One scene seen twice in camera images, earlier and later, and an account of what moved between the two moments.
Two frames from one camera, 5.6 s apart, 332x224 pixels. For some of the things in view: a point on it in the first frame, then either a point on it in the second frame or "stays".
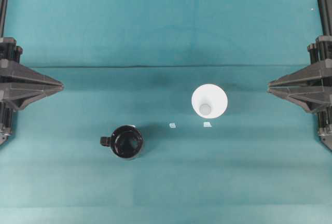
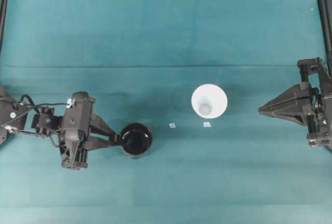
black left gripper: (19, 84) → (74, 136)
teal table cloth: (130, 50) stays
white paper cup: (209, 101) stays
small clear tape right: (207, 124) stays
